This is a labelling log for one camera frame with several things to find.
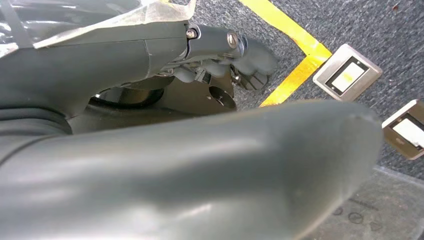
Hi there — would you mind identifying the dark robot leg housing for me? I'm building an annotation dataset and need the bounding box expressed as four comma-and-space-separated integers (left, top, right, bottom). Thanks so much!
67, 71, 238, 135

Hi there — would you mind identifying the yellow floor tape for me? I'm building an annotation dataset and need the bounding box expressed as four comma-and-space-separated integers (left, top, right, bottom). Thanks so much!
238, 0, 333, 109

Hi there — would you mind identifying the silver floor socket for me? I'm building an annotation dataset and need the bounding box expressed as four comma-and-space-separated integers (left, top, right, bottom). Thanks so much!
381, 98, 424, 162
312, 43, 384, 102

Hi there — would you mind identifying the grey floor plate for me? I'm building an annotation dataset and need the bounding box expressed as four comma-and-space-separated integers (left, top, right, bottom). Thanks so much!
303, 165, 424, 240

